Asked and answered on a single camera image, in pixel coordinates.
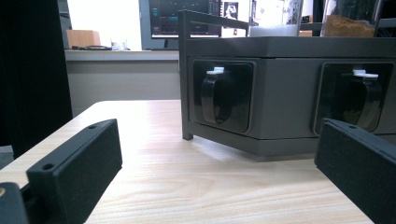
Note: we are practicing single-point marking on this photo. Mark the black rotary knob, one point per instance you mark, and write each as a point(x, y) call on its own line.
point(213, 96)
point(370, 99)

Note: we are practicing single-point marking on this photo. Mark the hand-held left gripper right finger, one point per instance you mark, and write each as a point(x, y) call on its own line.
point(361, 161)

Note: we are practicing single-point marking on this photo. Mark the grey counter ledge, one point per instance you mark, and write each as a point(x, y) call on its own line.
point(121, 55)

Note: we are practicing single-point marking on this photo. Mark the computer monitor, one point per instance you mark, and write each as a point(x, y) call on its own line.
point(168, 18)

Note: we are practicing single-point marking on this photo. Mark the black-and-white picture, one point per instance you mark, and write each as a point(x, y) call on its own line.
point(231, 10)

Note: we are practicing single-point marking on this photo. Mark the right black rotary knob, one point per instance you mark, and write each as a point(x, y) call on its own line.
point(370, 99)

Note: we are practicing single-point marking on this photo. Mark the grey corner rack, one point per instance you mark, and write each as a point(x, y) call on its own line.
point(286, 99)

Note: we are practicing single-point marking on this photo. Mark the cardboard box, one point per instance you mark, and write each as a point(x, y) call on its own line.
point(83, 39)

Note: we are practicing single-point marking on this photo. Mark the left black rotary knob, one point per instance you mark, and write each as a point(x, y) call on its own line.
point(213, 96)

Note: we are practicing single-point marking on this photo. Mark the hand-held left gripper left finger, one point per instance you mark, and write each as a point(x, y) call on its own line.
point(77, 168)

